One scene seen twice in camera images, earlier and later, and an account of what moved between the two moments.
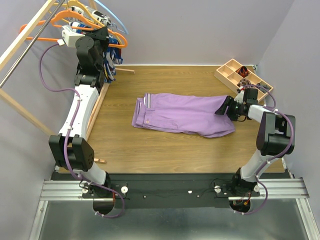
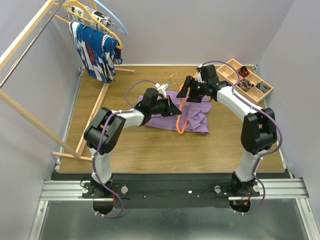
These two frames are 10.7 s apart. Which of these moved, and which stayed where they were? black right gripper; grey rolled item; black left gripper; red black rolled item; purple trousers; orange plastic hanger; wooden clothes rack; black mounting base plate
Moved: orange plastic hanger; purple trousers; black left gripper; black right gripper
Stayed: black mounting base plate; wooden clothes rack; red black rolled item; grey rolled item
